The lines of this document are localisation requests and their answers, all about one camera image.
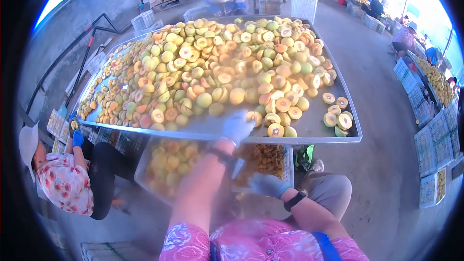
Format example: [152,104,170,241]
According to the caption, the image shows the single orange-centred peach half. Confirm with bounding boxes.
[246,111,263,127]

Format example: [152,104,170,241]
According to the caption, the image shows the person's right hand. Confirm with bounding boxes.
[249,173,293,199]

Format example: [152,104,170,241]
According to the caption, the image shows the row of white crates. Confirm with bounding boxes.
[393,58,463,209]

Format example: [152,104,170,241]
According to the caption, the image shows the flat crates with peaches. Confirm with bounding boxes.
[46,109,78,153]

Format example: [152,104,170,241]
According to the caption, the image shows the black metal frame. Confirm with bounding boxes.
[25,13,122,115]

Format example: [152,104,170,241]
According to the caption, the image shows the person's left fingers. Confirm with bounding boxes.
[232,110,256,133]

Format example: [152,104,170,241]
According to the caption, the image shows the heap of pitted peaches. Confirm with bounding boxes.
[145,139,211,196]

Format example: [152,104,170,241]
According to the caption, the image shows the person's legs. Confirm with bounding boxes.
[283,159,353,225]

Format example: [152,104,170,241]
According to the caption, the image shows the person's left hand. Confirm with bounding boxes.
[222,110,256,146]

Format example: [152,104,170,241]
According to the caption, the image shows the upright white plastic crate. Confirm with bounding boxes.
[290,0,318,24]

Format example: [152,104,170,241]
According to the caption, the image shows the green bag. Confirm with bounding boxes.
[294,144,316,173]

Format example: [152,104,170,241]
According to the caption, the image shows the heap of peach pits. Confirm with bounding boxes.
[236,144,285,185]

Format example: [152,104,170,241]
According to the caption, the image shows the empty white crates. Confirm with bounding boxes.
[131,9,164,34]

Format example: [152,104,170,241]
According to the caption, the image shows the pile of halved peaches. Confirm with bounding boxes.
[77,16,354,138]

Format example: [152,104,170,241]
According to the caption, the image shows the table full of peaches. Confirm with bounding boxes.
[408,49,457,109]

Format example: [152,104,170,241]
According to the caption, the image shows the black wrist band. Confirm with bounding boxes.
[283,191,307,212]
[207,147,234,166]

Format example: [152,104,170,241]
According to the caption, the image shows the large metal tray table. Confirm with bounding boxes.
[71,14,363,145]

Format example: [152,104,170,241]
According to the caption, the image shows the person's body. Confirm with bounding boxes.
[159,219,370,261]

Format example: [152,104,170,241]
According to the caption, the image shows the person's right fingers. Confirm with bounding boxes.
[249,174,270,194]

